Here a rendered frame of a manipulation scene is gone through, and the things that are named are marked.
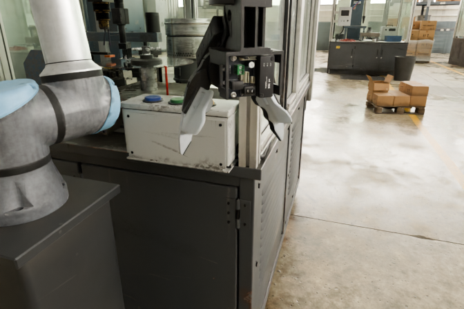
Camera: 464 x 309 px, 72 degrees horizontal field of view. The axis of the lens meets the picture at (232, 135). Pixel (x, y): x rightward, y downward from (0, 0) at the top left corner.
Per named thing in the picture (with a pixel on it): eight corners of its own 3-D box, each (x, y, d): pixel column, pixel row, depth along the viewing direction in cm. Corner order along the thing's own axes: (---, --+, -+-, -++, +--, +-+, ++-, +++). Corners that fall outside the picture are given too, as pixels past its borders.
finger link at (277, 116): (296, 152, 44) (262, 101, 39) (275, 138, 49) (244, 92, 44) (313, 136, 44) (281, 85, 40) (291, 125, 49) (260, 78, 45)
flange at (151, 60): (163, 59, 120) (162, 53, 119) (162, 63, 110) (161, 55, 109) (132, 60, 118) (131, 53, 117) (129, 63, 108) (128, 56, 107)
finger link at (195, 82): (174, 107, 40) (213, 47, 39) (172, 105, 41) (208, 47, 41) (204, 125, 42) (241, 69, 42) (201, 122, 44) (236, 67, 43)
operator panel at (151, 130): (242, 156, 84) (242, 100, 79) (228, 173, 74) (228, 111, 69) (148, 144, 92) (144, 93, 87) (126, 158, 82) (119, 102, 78)
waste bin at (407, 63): (410, 78, 666) (414, 56, 651) (414, 82, 631) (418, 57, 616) (389, 78, 678) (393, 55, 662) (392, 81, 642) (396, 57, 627)
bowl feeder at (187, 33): (225, 78, 204) (224, 18, 192) (207, 87, 177) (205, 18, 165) (181, 76, 213) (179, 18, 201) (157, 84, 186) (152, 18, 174)
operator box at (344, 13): (348, 41, 709) (351, 7, 686) (348, 41, 696) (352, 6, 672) (331, 41, 719) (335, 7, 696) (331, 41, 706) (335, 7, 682)
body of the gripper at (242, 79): (223, 106, 36) (222, -12, 32) (201, 92, 43) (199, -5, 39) (283, 101, 38) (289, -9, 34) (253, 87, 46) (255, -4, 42)
